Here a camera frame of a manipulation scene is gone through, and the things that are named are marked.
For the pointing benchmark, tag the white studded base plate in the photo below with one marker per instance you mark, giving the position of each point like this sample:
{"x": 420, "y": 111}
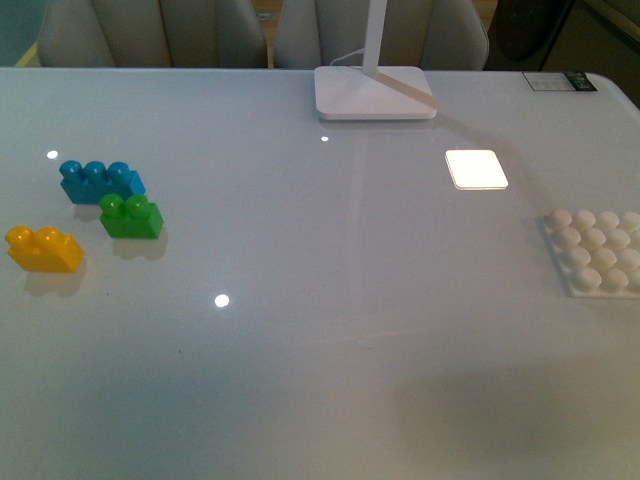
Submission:
{"x": 596, "y": 255}

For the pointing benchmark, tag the black white table label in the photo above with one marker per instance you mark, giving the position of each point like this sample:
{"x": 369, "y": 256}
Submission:
{"x": 559, "y": 81}

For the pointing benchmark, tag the right beige upholstered chair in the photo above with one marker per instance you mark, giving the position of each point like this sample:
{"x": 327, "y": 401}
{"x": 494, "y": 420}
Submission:
{"x": 431, "y": 35}

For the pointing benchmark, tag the green two-stud toy block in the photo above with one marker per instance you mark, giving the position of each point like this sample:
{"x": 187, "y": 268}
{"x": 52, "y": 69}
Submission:
{"x": 134, "y": 218}

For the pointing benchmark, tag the left beige upholstered chair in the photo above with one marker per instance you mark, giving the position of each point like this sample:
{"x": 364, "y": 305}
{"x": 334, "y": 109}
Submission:
{"x": 151, "y": 34}

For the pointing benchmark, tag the yellow two-stud toy block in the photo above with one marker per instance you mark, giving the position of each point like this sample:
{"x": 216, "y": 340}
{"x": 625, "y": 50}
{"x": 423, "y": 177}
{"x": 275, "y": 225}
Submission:
{"x": 45, "y": 250}

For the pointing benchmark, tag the beige upholstered chair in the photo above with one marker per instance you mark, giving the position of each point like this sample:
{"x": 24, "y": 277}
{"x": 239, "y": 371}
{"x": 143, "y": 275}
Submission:
{"x": 431, "y": 35}
{"x": 151, "y": 34}

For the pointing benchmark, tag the blue three-stud toy block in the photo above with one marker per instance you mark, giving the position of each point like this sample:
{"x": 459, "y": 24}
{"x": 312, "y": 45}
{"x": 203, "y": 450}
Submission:
{"x": 88, "y": 184}

